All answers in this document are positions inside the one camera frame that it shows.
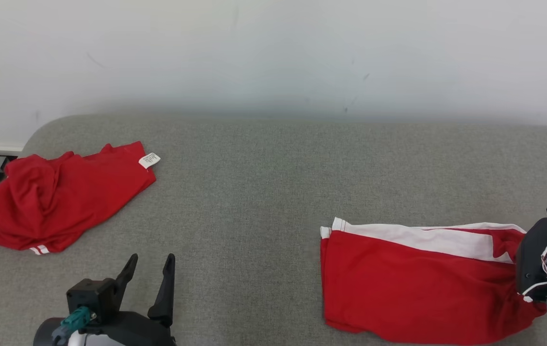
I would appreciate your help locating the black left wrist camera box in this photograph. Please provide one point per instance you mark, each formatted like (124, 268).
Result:
(88, 293)

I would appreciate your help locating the red Bulls jersey white sleeves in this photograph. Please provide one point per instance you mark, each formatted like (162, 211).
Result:
(62, 197)

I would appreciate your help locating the red shorts with white trim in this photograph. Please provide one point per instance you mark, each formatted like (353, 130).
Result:
(407, 283)

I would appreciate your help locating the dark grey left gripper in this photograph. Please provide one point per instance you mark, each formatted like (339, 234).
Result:
(143, 331)

